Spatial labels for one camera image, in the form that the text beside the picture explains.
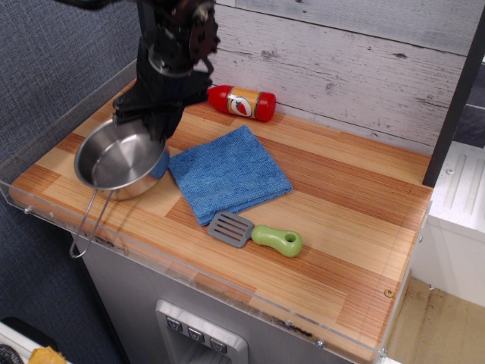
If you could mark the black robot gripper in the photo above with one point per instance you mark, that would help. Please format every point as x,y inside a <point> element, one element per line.
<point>158,100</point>

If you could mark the stainless steel pot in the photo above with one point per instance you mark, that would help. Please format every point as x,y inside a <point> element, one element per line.
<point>119,162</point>

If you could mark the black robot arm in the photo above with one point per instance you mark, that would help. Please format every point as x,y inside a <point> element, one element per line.
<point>172,66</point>

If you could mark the blue folded cloth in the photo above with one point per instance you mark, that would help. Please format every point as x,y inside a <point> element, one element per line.
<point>234,173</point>

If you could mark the red toy sauce bottle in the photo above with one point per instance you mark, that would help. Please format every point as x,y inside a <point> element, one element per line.
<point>242,102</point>

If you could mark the grey green toy spatula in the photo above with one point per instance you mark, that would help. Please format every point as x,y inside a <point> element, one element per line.
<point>236,231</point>

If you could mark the clear acrylic table guard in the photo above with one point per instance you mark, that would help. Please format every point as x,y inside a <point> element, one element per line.
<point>358,204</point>

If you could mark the grey toy fridge cabinet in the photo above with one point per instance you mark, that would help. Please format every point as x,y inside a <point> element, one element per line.
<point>130,288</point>

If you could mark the silver dispenser panel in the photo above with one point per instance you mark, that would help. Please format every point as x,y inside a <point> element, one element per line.
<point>189,338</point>

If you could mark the yellow object at corner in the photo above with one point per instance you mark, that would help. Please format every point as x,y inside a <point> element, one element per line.
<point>46,355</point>

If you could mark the white toy sink unit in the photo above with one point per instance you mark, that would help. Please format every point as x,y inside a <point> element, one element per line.
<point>449,254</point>

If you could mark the dark right frame post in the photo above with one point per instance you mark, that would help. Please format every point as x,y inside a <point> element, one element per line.
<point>453,116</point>

